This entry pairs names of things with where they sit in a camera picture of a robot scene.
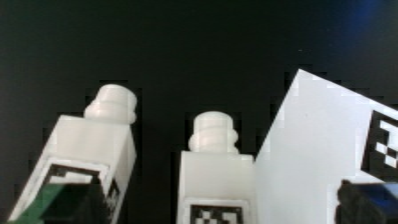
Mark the white table leg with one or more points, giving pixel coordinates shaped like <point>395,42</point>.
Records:
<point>218,192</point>
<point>90,151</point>

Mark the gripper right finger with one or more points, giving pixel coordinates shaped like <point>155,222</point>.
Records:
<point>369,203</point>

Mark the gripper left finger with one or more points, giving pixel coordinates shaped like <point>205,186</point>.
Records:
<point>68,204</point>

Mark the white sheet with tags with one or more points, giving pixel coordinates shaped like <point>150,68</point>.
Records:
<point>331,144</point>

